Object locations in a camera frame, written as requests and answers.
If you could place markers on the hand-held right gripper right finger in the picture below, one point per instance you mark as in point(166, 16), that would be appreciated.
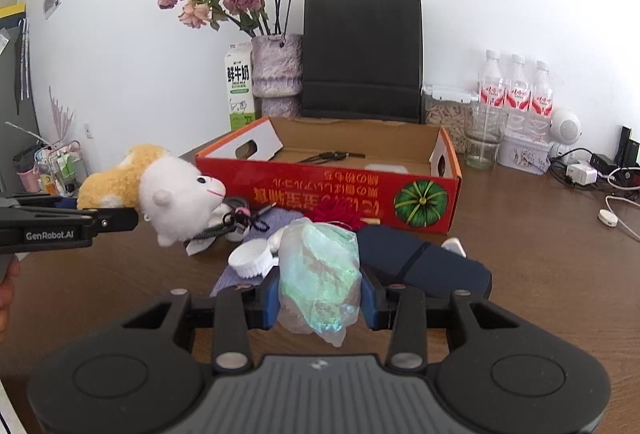
point(367, 301)

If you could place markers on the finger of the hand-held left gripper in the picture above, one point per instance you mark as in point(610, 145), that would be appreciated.
point(115, 220)

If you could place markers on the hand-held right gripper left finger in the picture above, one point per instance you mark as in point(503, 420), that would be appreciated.
point(271, 301)

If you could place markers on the white ridged jar lid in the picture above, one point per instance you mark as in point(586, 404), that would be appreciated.
point(250, 256)

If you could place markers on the iridescent plastic wrap bundle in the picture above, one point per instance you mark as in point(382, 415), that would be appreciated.
point(320, 279)

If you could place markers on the white and yellow plush toy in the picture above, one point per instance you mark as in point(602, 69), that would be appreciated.
point(175, 194)

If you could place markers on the navy blue pouch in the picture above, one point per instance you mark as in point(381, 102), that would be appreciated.
point(435, 269)

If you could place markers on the white paper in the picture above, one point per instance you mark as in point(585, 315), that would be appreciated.
point(454, 246)

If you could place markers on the red cardboard box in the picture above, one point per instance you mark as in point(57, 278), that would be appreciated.
point(350, 194)

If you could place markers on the clear pellet storage container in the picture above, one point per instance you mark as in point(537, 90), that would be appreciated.
point(445, 118)

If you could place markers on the person's left hand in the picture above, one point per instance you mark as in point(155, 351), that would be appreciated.
point(7, 299)

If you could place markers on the pink cup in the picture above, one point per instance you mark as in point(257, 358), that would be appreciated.
point(27, 179)

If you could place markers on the purple cloth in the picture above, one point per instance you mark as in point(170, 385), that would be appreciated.
point(282, 221)

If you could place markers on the red yarn flower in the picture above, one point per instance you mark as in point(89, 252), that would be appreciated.
point(337, 211)

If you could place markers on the dark grey cabinet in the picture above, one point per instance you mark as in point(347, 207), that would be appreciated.
point(7, 88)

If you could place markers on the white green milk carton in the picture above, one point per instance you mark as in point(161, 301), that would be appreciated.
point(238, 83)

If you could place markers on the clear glass cup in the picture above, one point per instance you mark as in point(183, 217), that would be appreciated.
point(482, 148)

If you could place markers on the white printed tin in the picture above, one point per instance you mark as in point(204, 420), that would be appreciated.
point(522, 156)

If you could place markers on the purple fuzzy vase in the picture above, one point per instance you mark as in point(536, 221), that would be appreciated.
point(277, 68)

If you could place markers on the black paper bag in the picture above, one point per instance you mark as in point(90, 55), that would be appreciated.
point(360, 53)

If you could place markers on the red label water bottle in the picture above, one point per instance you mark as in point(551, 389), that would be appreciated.
point(542, 96)
point(517, 91)
point(491, 86)

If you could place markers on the white charger plug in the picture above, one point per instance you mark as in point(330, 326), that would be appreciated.
point(581, 174)

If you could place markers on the white round speaker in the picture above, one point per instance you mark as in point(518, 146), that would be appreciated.
point(567, 128)

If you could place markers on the black power adapter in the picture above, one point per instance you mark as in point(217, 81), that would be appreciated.
point(602, 162)

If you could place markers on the black upright device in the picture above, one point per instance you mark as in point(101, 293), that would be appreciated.
point(629, 146)

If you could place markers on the white wall socket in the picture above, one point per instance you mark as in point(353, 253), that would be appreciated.
point(88, 129)

